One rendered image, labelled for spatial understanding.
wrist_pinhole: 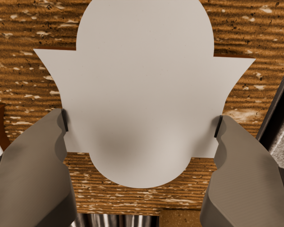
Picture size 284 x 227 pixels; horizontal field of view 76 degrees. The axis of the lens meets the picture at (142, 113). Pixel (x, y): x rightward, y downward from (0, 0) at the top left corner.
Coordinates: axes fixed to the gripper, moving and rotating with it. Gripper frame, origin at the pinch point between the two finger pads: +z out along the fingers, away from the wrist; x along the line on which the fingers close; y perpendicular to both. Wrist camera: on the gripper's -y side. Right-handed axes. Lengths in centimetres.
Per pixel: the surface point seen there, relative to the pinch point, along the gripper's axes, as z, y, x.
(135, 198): 1.2, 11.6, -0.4
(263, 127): 3.0, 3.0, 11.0
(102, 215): 2.7, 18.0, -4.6
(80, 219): 3.6, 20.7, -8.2
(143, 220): 2.8, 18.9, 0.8
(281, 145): 3.4, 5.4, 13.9
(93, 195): 1.2, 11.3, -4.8
